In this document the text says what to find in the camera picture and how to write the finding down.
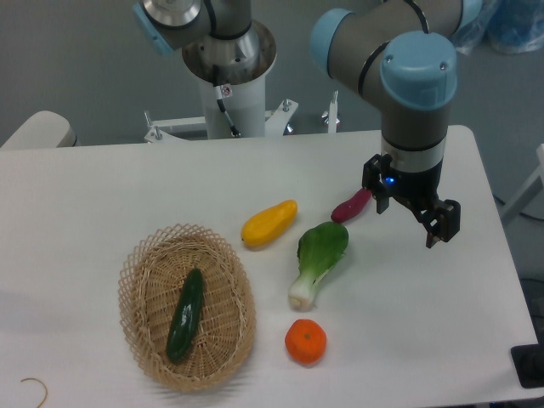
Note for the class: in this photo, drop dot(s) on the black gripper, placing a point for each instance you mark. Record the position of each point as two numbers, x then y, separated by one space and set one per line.
412 177

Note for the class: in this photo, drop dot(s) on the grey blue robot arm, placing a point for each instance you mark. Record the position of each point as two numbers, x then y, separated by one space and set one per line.
398 58

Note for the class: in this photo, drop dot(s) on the green cucumber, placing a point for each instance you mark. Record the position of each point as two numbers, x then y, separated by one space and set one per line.
186 317

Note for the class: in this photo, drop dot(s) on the woven wicker basket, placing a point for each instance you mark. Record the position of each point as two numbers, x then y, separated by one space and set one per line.
150 283

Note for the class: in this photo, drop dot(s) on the purple sweet potato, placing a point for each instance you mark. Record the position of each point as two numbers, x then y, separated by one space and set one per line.
352 207

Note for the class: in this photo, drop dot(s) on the green bok choy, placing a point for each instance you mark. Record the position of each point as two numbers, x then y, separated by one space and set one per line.
318 251

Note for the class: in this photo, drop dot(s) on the yellow mango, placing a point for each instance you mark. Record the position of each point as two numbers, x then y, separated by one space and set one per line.
266 226

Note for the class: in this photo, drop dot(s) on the orange tangerine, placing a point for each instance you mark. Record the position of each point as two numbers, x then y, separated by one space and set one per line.
305 342

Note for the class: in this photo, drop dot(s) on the blue plastic bag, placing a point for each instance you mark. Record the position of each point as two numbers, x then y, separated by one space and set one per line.
510 27

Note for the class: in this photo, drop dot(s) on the black device at edge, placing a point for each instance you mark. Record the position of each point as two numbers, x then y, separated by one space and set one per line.
528 363

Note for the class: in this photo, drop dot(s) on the white chair back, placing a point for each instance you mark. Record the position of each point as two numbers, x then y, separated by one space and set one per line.
43 130

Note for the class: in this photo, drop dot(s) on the white frame at right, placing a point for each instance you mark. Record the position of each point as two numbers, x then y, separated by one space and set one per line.
525 193

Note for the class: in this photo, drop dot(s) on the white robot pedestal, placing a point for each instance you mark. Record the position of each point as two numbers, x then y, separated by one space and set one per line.
231 78

